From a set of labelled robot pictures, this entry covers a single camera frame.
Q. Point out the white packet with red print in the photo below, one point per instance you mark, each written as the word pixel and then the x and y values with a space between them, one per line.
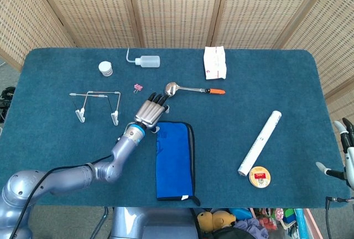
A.
pixel 215 63

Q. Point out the silver and black left robot hand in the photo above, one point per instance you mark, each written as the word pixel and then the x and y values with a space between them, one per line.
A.
pixel 148 113

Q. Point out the black equipment beside table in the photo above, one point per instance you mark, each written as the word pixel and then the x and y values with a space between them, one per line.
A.
pixel 7 95

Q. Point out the silver and black right robot hand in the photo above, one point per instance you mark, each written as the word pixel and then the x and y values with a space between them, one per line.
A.
pixel 349 153

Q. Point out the pink binder clip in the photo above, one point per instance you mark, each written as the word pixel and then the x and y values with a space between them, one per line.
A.
pixel 138 87

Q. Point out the small white jar red label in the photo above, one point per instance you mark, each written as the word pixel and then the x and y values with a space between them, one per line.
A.
pixel 105 68

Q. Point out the yellow plush toy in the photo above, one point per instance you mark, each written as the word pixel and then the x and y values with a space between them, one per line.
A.
pixel 218 218

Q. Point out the teal carpet table cover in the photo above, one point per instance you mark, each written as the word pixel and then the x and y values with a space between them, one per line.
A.
pixel 221 139

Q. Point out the long white cardboard tube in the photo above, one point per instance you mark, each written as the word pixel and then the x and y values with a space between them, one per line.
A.
pixel 260 142

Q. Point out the grey robot torso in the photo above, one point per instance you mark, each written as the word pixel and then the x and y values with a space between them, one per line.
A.
pixel 152 222

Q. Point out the grey blue microfiber cloth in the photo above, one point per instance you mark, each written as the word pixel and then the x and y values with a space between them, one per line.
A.
pixel 174 161

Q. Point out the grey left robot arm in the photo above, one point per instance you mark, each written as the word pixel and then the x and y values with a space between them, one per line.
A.
pixel 69 176

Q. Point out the round gold tin red label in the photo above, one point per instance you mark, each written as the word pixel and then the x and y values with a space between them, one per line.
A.
pixel 260 176

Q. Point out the translucent plastic wash bottle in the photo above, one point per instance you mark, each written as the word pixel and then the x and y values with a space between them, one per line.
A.
pixel 149 61

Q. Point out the cyan foam tube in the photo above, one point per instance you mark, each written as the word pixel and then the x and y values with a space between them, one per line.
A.
pixel 300 222

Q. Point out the woven wicker folding screen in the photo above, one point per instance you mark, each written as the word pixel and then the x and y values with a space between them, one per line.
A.
pixel 177 9

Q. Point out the purple cloth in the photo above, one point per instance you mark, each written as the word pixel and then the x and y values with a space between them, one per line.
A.
pixel 249 226

